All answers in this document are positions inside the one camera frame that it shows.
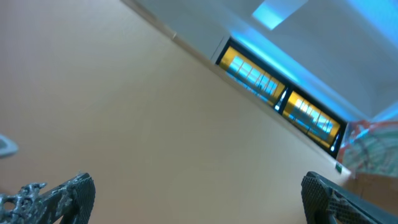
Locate grey plastic mesh basket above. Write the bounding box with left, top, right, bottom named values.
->
left=0, top=134, right=19, bottom=159

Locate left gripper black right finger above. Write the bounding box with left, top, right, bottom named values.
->
left=301, top=171, right=397, bottom=224

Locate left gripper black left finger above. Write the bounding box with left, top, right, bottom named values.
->
left=1, top=173, right=96, bottom=224

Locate black framed window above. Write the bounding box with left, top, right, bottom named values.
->
left=215, top=37, right=347, bottom=159

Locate colourful wall poster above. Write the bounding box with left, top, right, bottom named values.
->
left=336, top=120, right=397, bottom=177

